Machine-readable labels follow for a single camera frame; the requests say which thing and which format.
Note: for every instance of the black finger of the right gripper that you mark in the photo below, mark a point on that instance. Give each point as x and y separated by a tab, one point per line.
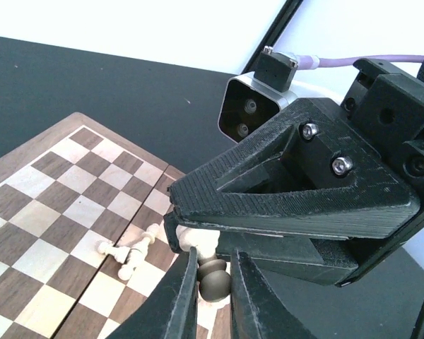
303	172
305	249

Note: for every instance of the black frame post right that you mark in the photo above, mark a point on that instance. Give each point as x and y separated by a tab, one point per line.
276	28

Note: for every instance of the lying light pawn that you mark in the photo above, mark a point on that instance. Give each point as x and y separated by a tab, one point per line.
119	253

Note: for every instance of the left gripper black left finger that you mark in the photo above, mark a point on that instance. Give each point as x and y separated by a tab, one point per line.
171	309

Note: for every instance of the light wooden king piece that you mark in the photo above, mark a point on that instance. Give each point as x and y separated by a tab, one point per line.
137	252

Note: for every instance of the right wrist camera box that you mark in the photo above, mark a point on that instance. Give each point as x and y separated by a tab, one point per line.
253	98

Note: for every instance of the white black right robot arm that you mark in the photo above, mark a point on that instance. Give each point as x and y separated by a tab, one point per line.
315	188

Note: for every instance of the wooden chess board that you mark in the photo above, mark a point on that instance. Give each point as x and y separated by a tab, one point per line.
62	193

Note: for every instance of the light bishop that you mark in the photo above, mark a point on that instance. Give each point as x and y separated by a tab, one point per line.
204	241

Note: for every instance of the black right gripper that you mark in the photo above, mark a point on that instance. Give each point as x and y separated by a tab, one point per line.
379	167

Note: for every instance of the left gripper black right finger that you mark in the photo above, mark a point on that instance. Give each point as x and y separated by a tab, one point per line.
255	309

